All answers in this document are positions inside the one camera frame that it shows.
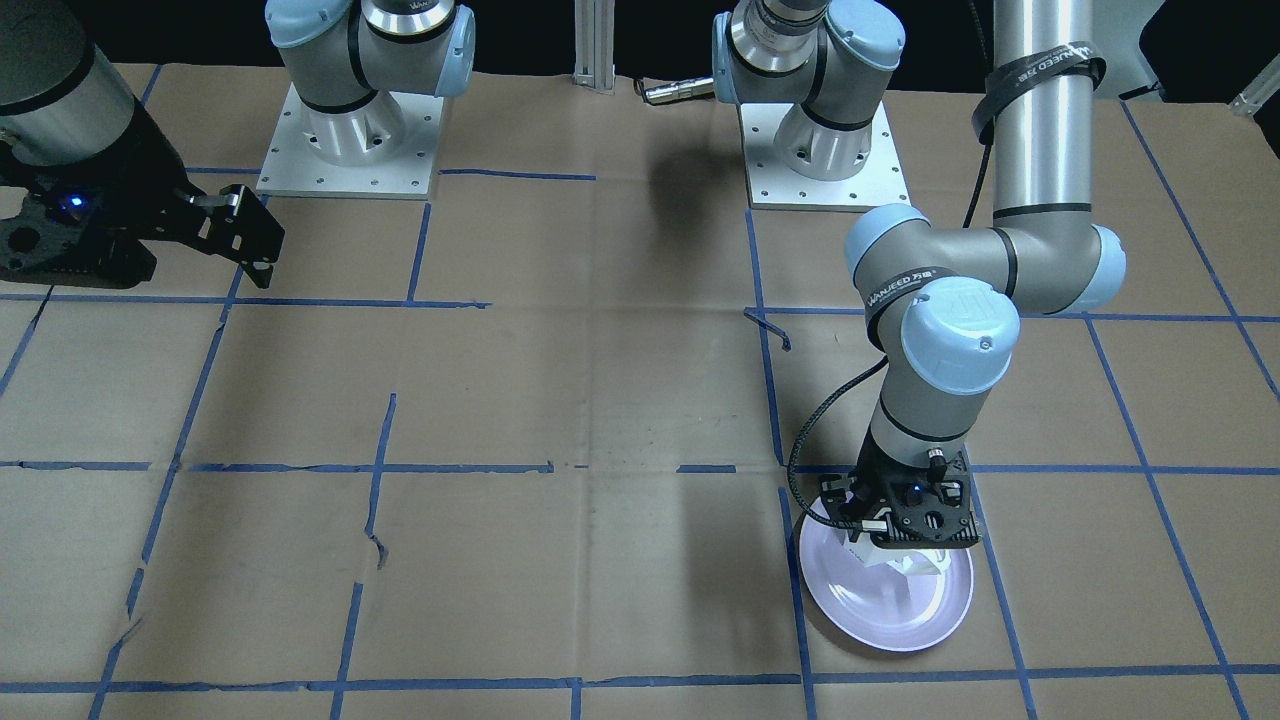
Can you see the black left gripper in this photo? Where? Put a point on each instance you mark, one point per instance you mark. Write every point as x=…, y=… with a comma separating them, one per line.
x=872, y=461

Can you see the lilac round plate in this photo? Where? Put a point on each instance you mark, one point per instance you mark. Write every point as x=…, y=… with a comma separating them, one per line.
x=899, y=615

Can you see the white faceted cup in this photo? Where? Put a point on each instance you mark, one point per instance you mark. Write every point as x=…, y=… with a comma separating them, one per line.
x=881, y=564

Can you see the metal cable connector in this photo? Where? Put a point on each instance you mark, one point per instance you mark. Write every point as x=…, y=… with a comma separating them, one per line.
x=680, y=91

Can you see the aluminium frame post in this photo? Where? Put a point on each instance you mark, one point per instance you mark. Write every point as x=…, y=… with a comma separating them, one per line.
x=593, y=33

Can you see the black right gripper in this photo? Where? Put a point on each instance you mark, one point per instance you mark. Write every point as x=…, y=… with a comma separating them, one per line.
x=146, y=163

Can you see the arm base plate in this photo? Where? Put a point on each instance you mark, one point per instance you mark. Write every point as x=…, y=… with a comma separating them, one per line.
x=385, y=150
x=775, y=186

